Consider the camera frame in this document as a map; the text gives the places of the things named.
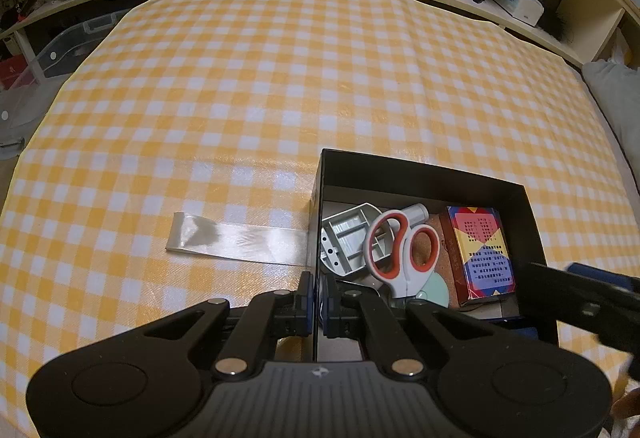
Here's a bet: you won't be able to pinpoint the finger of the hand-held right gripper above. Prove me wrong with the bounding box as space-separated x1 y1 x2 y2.
566 262 640 295
525 262 640 360

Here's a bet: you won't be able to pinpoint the black feather duster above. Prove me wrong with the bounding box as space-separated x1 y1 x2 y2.
539 4 577 42

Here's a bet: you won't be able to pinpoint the colourful patterned card box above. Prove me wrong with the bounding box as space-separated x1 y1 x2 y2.
445 205 517 309

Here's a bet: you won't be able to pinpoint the red handled scissors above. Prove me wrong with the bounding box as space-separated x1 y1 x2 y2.
363 210 441 302

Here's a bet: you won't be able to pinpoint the grey plastic cylinder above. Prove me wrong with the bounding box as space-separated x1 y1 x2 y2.
399 203 430 225

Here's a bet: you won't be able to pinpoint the yellow checked cloth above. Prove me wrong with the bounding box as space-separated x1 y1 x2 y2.
0 0 640 438

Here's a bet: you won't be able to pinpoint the black box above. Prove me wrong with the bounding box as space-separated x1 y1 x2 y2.
309 148 559 350

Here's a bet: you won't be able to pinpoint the red box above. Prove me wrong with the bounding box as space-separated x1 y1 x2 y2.
0 56 37 92

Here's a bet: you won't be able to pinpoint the clear tape strip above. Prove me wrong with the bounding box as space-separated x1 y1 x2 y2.
164 212 309 265

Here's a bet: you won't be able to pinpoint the pale green round case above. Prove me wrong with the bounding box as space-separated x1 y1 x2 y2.
414 275 452 309

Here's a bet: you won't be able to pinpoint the clear plastic storage bin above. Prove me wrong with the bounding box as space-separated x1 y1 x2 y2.
0 10 132 129

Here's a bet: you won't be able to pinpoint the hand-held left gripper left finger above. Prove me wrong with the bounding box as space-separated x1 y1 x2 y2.
134 271 317 377

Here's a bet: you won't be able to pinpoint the grey pillow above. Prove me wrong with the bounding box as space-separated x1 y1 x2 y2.
581 60 640 191

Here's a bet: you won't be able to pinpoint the grey plastic compartment tray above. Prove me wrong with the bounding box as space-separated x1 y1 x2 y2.
319 202 385 277

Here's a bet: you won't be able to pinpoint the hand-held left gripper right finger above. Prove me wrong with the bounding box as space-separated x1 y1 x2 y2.
321 273 502 377

